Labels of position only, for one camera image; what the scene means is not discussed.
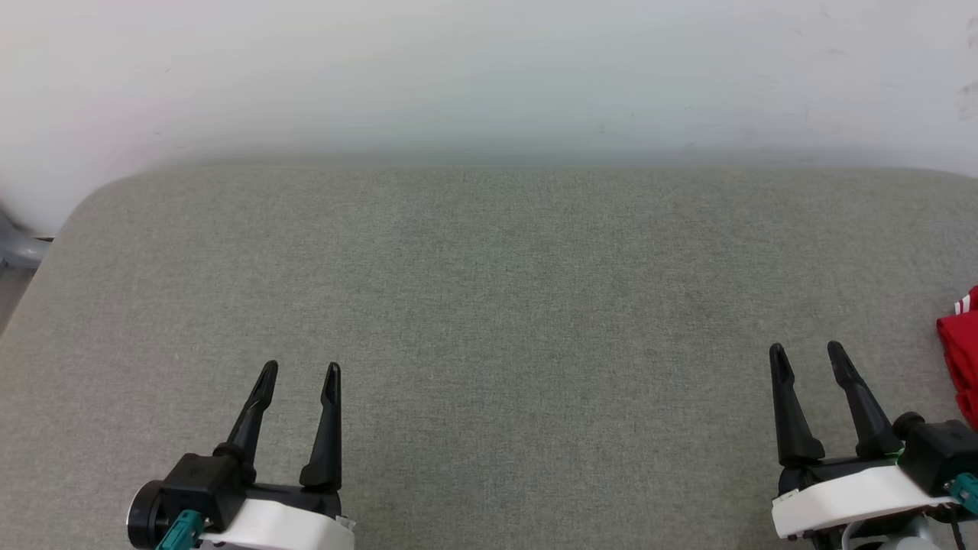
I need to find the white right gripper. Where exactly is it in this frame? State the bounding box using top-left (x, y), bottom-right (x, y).
top-left (769, 341), bottom-right (960, 550)

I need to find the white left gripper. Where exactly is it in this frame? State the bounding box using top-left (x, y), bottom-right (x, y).
top-left (127, 361), bottom-right (356, 550)

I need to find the red and white basketball jersey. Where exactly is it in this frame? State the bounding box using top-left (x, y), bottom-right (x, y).
top-left (937, 286), bottom-right (978, 429)

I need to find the grey fabric sofa seat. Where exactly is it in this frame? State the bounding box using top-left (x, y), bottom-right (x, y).
top-left (0, 167), bottom-right (978, 550)

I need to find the grey metal pipe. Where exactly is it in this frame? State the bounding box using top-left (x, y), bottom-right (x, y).
top-left (0, 206), bottom-right (54, 268)

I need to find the teal left cable plug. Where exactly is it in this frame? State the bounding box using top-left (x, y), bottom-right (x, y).
top-left (155, 510), bottom-right (206, 550)

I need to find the teal cable plug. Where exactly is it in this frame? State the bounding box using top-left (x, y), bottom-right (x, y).
top-left (155, 510), bottom-right (206, 550)
top-left (944, 472), bottom-right (978, 514)

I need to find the teal right cable plug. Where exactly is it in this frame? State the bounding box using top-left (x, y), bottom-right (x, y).
top-left (944, 472), bottom-right (978, 514)

